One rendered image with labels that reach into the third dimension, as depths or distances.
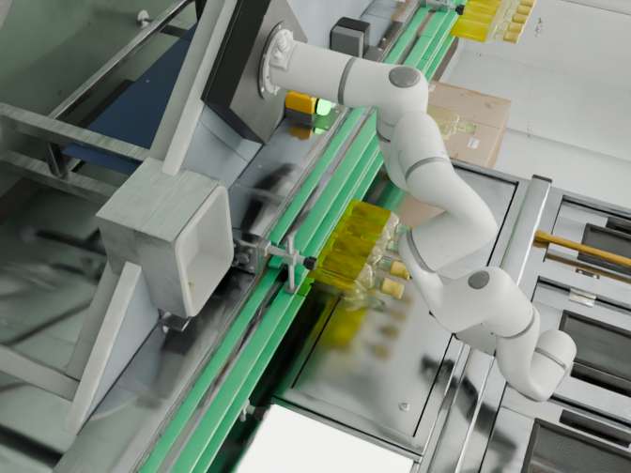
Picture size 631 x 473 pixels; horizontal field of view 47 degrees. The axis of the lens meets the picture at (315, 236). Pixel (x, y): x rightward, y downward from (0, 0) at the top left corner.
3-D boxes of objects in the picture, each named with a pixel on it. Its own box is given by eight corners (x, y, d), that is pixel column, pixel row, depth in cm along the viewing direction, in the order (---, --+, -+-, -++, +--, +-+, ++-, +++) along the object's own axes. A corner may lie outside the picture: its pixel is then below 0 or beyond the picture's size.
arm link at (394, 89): (357, 42, 139) (438, 64, 135) (357, 93, 150) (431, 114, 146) (337, 75, 134) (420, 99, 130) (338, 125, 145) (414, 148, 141)
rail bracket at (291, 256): (258, 284, 155) (312, 303, 152) (254, 230, 143) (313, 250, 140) (265, 274, 157) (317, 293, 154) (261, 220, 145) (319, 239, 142)
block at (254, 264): (228, 268, 156) (257, 279, 154) (224, 238, 149) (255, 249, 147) (236, 257, 158) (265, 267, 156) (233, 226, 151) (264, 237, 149)
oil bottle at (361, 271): (280, 267, 168) (367, 298, 162) (280, 251, 164) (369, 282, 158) (290, 251, 171) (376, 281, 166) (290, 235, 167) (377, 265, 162)
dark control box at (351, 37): (329, 56, 193) (358, 65, 191) (329, 30, 187) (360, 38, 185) (340, 41, 198) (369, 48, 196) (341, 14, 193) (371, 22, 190)
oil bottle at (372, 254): (290, 251, 171) (376, 281, 166) (290, 235, 167) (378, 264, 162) (300, 235, 175) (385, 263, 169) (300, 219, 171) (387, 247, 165)
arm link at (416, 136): (458, 153, 124) (447, 210, 137) (423, 59, 138) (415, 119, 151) (404, 161, 124) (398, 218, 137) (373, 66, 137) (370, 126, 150)
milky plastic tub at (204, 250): (153, 308, 142) (192, 323, 140) (133, 229, 125) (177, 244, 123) (198, 247, 153) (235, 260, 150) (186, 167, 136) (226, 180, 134)
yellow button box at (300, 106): (284, 115, 176) (312, 124, 174) (283, 90, 171) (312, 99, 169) (296, 99, 180) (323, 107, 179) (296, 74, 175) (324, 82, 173)
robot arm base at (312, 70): (251, 68, 135) (327, 91, 131) (275, 8, 137) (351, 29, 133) (271, 101, 150) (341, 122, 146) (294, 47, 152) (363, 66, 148)
